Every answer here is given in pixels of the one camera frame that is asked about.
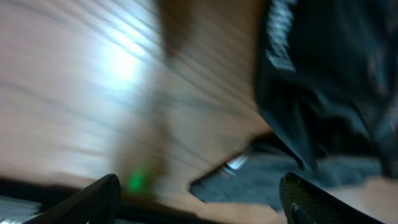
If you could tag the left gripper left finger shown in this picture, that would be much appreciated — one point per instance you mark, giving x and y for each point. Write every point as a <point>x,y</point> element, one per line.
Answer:
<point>97,203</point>

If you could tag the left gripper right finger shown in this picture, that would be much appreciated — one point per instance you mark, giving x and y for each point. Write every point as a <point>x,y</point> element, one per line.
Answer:
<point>305,203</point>

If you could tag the black patterned cycling jersey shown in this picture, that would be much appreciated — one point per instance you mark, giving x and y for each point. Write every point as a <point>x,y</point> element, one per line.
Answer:
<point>326,79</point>

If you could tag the navy blue garment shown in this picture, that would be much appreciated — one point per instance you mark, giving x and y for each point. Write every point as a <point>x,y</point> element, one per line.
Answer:
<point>255,177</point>

